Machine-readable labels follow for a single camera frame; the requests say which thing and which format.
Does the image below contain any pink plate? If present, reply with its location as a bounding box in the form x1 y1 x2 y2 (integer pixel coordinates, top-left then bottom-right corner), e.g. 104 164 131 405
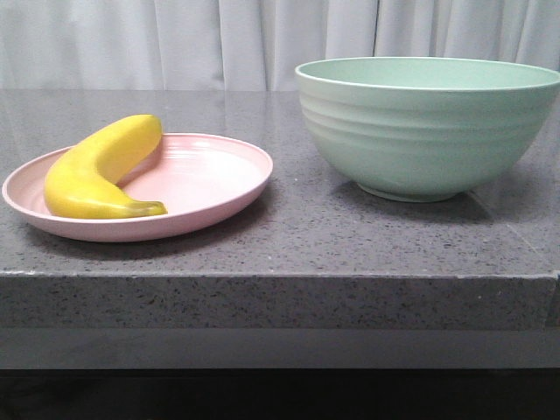
2 133 273 242

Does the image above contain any white curtain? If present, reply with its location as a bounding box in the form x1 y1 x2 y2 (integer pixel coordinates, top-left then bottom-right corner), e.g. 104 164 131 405
1 1 559 91

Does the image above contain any yellow banana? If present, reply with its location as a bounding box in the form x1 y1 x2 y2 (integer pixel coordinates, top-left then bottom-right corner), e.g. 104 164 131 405
44 115 167 219

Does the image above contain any green bowl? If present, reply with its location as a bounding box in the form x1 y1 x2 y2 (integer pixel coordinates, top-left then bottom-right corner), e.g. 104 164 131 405
295 57 559 202

